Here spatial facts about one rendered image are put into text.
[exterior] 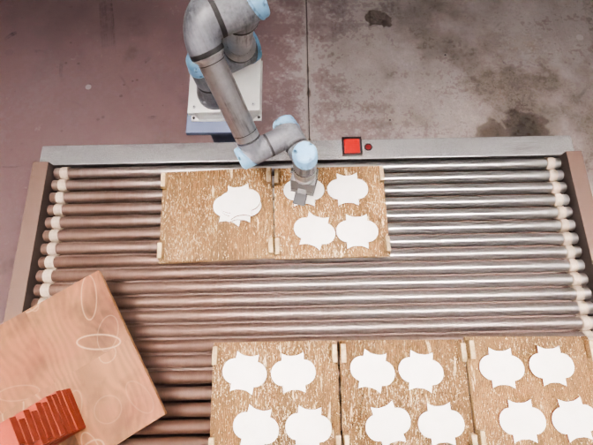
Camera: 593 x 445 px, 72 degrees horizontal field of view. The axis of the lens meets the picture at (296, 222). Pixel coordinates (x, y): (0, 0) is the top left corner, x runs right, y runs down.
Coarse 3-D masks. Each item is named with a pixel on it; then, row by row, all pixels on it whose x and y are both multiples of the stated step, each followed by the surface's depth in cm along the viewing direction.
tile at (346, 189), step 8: (336, 176) 152; (344, 176) 152; (352, 176) 152; (336, 184) 151; (344, 184) 151; (352, 184) 151; (360, 184) 151; (328, 192) 150; (336, 192) 150; (344, 192) 150; (352, 192) 150; (360, 192) 150; (344, 200) 149; (352, 200) 149
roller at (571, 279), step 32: (64, 288) 142; (128, 288) 142; (160, 288) 142; (192, 288) 142; (224, 288) 142; (256, 288) 142; (288, 288) 142; (320, 288) 143; (352, 288) 143; (384, 288) 143; (416, 288) 144
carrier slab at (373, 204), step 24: (288, 168) 154; (336, 168) 154; (360, 168) 154; (384, 192) 151; (288, 216) 148; (336, 216) 148; (384, 216) 148; (288, 240) 145; (336, 240) 145; (384, 240) 145
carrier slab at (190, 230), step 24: (264, 168) 154; (168, 192) 151; (192, 192) 151; (216, 192) 151; (264, 192) 151; (168, 216) 148; (192, 216) 148; (216, 216) 148; (264, 216) 148; (168, 240) 146; (192, 240) 146; (216, 240) 146; (240, 240) 146; (264, 240) 145
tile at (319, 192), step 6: (288, 186) 150; (318, 186) 150; (288, 192) 150; (294, 192) 150; (318, 192) 150; (288, 198) 149; (306, 198) 149; (312, 198) 149; (318, 198) 149; (294, 204) 148; (312, 204) 148
